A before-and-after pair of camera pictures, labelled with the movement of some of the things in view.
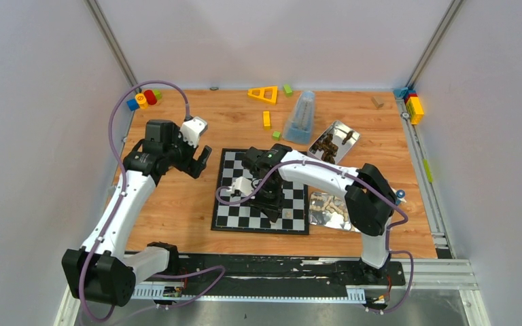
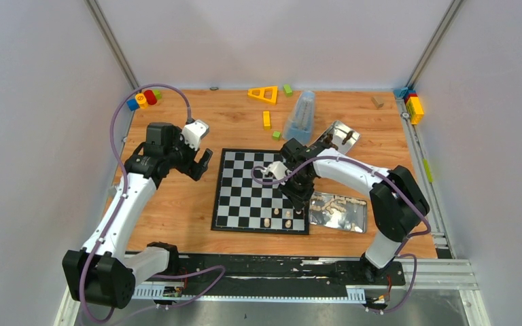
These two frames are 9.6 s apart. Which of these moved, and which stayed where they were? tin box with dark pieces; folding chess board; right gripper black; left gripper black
Moved: right gripper black
Stayed: left gripper black; tin box with dark pieces; folding chess board
